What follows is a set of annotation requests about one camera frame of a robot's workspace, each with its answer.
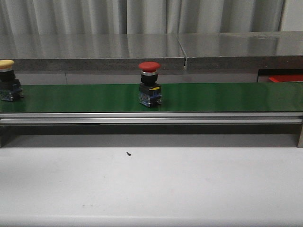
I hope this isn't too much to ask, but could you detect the grey left table slab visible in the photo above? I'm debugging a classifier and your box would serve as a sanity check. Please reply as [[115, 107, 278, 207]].
[[0, 34, 185, 71]]

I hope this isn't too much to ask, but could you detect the grey right table slab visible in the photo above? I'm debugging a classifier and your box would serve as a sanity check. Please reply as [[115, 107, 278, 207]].
[[178, 31, 303, 70]]

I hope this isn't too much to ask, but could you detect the right conveyor support leg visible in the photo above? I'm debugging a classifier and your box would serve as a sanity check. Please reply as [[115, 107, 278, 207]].
[[296, 113, 303, 148]]

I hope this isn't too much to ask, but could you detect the red plastic tray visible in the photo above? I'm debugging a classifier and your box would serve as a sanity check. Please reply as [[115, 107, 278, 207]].
[[269, 75, 303, 83]]

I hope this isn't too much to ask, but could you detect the green conveyor belt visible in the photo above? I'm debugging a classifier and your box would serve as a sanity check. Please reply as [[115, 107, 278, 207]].
[[0, 82, 303, 114]]

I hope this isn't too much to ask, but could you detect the grey pleated curtain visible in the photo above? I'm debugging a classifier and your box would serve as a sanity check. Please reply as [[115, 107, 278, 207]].
[[0, 0, 285, 35]]

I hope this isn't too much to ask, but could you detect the grey table slab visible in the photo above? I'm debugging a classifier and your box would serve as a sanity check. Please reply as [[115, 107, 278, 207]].
[[178, 31, 303, 70], [0, 34, 185, 71]]

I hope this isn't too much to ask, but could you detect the aluminium conveyor frame rail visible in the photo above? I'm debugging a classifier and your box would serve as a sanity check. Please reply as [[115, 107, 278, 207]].
[[0, 112, 303, 124]]

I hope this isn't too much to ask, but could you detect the yellow mushroom push button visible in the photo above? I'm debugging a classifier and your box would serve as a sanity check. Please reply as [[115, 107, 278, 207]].
[[0, 60, 24, 102]]

